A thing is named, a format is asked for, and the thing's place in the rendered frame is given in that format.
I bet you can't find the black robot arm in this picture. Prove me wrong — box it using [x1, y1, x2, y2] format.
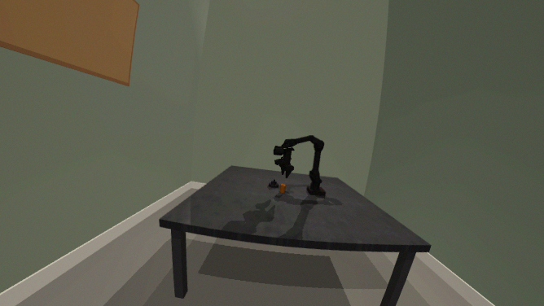
[274, 135, 324, 190]

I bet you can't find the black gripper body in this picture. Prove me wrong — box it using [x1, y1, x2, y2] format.
[280, 156, 294, 170]

